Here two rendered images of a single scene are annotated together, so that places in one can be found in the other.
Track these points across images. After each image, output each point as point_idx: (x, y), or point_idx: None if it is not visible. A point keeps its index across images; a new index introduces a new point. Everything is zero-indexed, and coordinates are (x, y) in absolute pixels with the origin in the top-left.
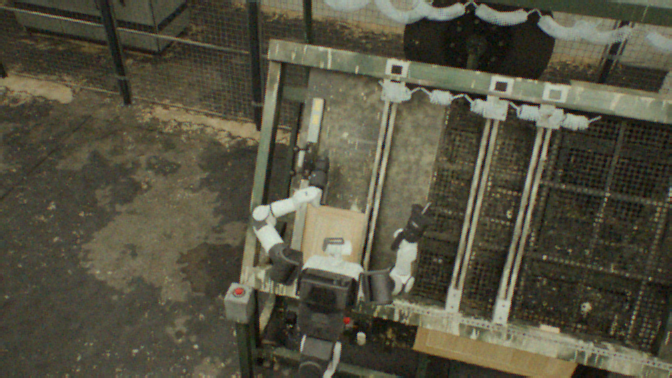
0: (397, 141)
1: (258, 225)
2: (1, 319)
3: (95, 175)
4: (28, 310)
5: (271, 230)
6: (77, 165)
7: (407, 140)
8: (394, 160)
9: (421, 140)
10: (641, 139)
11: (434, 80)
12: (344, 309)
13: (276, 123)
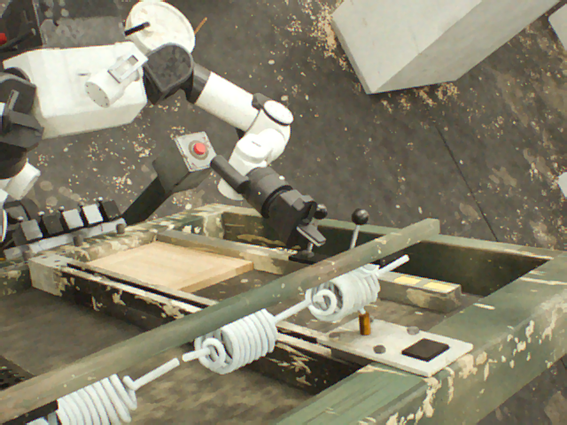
0: (232, 374)
1: (260, 96)
2: (374, 182)
3: (527, 417)
4: (368, 204)
5: (236, 97)
6: (553, 414)
7: (213, 389)
8: (195, 361)
9: (183, 409)
10: None
11: (317, 408)
12: (11, 6)
13: (445, 273)
